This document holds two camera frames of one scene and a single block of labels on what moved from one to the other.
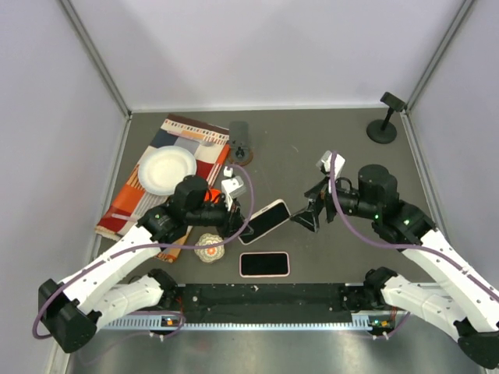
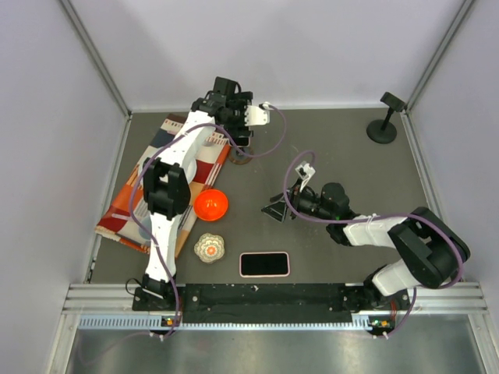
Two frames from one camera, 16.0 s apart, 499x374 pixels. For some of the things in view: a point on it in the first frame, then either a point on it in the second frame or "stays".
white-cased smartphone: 265,220 → 242,141
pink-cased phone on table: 264,264 stays
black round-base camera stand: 382,131 stays
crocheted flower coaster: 211,253 stays
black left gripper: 232,220 → 239,100
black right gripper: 309,218 → 295,199
